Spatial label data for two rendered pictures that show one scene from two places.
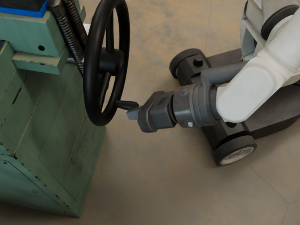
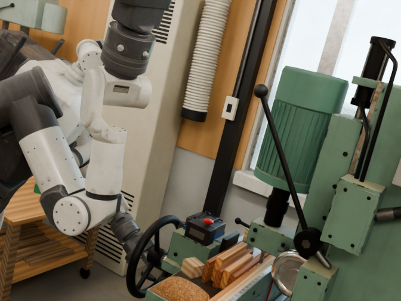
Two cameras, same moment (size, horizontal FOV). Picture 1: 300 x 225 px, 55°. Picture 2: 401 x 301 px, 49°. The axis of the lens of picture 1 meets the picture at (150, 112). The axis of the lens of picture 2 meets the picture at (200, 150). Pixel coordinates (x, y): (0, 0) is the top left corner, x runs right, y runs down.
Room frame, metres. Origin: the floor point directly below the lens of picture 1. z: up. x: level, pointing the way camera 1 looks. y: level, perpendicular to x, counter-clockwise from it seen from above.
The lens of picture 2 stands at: (1.69, 0.54, 1.50)
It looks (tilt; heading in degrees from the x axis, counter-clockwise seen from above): 13 degrees down; 197
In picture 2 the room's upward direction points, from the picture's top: 14 degrees clockwise
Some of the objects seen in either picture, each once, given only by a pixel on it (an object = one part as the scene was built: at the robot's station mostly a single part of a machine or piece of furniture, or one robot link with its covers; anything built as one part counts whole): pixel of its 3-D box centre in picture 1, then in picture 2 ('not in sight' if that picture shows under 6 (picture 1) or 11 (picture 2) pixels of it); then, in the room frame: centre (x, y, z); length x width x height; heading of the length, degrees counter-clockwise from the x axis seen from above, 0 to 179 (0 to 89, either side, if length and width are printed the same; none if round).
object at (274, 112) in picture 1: (258, 79); not in sight; (0.84, -0.52, 0.19); 0.64 x 0.52 x 0.33; 109
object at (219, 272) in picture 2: not in sight; (234, 267); (0.52, 0.36, 0.93); 0.21 x 0.02 x 0.05; 169
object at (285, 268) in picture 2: not in sight; (295, 275); (0.63, 0.53, 1.02); 0.12 x 0.03 x 0.12; 79
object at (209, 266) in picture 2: not in sight; (224, 260); (0.52, 0.33, 0.93); 0.22 x 0.01 x 0.06; 169
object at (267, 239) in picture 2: not in sight; (273, 241); (0.49, 0.44, 1.03); 0.14 x 0.07 x 0.09; 79
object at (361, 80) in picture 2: not in sight; (374, 73); (0.51, 0.56, 1.53); 0.08 x 0.08 x 0.17; 79
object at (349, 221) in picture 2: not in sight; (352, 214); (0.68, 0.61, 1.22); 0.09 x 0.08 x 0.15; 79
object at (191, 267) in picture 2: not in sight; (192, 267); (0.61, 0.26, 0.92); 0.05 x 0.04 x 0.04; 61
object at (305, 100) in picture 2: not in sight; (299, 129); (0.49, 0.42, 1.35); 0.18 x 0.18 x 0.31
